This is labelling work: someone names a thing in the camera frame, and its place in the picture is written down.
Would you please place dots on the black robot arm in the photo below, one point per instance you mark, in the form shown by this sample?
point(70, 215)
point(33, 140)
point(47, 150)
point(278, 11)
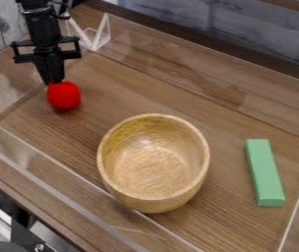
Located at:
point(41, 4)

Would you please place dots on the wooden bowl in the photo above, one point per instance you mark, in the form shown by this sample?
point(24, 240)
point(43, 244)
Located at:
point(152, 160)

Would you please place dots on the clear acrylic corner bracket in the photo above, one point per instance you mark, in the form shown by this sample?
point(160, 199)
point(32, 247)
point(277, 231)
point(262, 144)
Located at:
point(92, 39)

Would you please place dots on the red felt fruit green leaves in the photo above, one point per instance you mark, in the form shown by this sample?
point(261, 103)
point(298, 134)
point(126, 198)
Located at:
point(64, 95)

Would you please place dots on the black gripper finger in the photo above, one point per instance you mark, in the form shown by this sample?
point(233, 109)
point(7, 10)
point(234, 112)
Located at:
point(58, 70)
point(44, 71)

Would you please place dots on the clear acrylic tray walls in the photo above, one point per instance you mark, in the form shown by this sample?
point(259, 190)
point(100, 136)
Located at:
point(147, 72)

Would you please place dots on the green rectangular block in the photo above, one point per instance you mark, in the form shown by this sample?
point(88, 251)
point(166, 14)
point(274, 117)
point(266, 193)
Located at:
point(267, 185)

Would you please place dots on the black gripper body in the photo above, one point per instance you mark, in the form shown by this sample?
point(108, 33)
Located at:
point(47, 41)

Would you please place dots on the black camera mount with cable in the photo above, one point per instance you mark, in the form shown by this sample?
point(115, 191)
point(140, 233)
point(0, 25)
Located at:
point(17, 239)

